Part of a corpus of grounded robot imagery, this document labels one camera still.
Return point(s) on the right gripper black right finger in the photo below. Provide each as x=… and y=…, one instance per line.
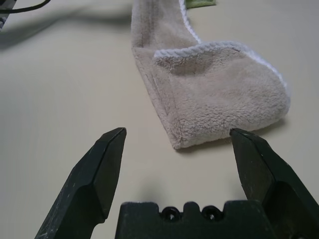
x=274, y=184

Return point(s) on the beige towel with white trim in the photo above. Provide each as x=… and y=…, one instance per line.
x=211, y=94

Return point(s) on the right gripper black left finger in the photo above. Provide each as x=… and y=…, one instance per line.
x=89, y=189

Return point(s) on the green folded towel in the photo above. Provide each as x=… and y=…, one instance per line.
x=199, y=3

